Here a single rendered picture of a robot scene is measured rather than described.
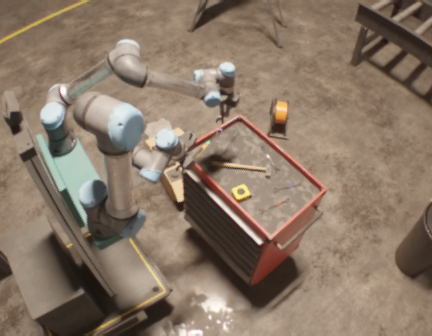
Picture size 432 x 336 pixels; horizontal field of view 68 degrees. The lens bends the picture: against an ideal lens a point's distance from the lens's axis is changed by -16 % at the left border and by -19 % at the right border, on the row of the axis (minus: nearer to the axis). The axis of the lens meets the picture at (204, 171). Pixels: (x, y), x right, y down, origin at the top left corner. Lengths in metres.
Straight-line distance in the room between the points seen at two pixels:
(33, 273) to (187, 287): 1.20
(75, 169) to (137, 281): 1.01
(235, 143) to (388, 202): 1.76
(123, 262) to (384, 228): 2.16
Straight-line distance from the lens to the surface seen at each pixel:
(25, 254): 2.15
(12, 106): 1.26
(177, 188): 2.89
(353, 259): 3.06
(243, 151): 2.22
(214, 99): 1.63
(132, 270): 2.49
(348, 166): 3.55
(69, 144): 1.78
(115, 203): 1.22
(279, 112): 3.40
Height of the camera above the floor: 2.61
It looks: 54 degrees down
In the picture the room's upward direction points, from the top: 1 degrees clockwise
